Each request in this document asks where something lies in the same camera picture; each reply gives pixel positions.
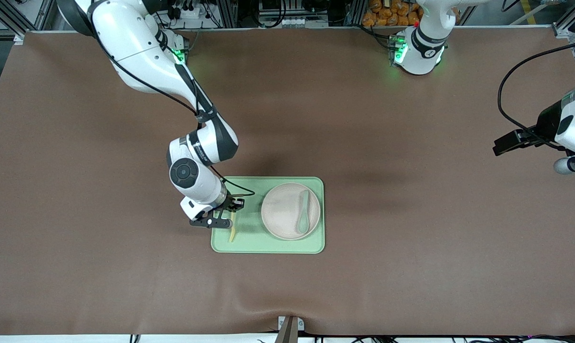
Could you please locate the pale green plastic spoon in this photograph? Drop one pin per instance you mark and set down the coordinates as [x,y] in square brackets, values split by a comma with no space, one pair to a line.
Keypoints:
[302,224]

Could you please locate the white power strip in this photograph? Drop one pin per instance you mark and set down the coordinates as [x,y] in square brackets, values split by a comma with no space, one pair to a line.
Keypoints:
[190,13]

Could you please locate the light green rectangular tray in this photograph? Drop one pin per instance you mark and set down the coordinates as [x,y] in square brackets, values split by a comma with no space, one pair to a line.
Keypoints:
[249,243]

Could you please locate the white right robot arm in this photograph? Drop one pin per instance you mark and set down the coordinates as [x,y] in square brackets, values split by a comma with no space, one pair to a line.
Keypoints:
[135,43]

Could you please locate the yellow plastic fork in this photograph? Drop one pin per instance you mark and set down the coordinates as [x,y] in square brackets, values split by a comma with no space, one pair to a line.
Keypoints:
[231,233]

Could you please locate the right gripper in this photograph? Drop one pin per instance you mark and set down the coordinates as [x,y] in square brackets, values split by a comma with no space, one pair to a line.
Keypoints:
[229,204]

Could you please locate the white connector strip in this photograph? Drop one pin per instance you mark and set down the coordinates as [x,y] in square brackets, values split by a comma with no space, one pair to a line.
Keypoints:
[290,22]

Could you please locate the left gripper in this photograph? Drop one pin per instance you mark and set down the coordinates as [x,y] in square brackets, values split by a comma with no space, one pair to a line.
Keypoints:
[547,122]

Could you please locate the beige speckled round plate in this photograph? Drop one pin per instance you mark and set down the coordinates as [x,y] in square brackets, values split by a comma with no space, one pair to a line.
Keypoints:
[280,209]

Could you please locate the aluminium frame profile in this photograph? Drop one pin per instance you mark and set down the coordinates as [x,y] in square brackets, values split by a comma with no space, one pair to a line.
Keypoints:
[228,12]
[356,12]
[9,21]
[566,21]

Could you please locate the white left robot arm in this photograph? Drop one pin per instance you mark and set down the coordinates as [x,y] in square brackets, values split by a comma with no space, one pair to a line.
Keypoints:
[421,57]

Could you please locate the orange snack bag pile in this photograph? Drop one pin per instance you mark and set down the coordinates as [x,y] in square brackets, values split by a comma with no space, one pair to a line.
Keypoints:
[382,14]

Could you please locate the brown table mat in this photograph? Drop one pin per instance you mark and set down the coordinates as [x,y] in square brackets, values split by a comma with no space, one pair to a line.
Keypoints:
[125,262]

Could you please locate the grey metal clamp bracket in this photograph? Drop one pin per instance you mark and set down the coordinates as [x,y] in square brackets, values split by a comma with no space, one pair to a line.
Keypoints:
[290,333]

